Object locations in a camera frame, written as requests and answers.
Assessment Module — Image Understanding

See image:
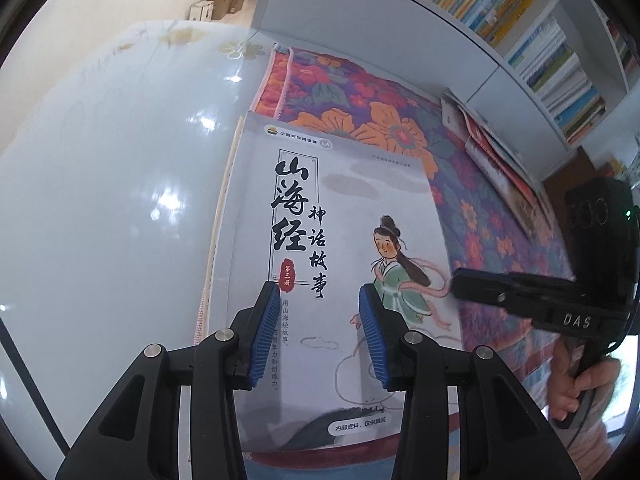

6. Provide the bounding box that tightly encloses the person's right hand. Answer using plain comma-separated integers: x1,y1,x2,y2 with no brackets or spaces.
547,337,621,423

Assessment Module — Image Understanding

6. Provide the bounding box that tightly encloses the row of white and blue books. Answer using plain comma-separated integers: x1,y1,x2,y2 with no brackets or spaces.
507,15,608,146

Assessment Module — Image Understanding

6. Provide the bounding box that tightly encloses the yellow and red package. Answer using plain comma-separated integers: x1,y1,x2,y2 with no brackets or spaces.
607,152,640,181

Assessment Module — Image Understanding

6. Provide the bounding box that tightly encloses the white book with pink spine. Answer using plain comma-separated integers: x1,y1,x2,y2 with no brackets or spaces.
440,87,501,161

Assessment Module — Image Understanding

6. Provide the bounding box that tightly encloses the brown cardboard box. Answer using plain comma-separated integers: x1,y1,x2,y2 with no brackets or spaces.
205,0,246,17

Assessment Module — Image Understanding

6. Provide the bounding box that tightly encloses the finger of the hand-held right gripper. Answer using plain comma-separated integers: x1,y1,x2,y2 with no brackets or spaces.
450,267,581,328

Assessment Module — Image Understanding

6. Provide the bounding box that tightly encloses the brown wooden cabinet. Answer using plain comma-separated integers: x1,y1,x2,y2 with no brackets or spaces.
542,145,618,206

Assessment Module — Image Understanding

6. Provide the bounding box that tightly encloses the red book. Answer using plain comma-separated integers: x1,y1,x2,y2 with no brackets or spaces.
462,110,551,238

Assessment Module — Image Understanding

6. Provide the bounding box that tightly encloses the person's right forearm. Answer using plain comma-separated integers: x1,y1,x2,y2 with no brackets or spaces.
565,400,636,476

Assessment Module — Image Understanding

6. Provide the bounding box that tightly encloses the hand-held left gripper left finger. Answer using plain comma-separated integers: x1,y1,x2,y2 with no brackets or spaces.
55,280,283,480

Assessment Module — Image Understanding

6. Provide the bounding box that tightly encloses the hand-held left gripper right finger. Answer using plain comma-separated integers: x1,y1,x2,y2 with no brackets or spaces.
357,282,583,480

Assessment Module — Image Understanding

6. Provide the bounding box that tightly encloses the white bookshelf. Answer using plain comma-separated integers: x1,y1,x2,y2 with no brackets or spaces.
250,0,640,171

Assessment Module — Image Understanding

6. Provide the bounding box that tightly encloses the floral blanket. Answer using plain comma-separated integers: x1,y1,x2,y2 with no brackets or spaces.
250,45,581,480

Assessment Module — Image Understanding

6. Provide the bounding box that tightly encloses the white book with green-robed woman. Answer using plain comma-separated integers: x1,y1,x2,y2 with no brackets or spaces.
220,109,463,456

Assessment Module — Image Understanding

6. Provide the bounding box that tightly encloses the row of red and green books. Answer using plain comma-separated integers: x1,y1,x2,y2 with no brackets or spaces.
607,20,638,78

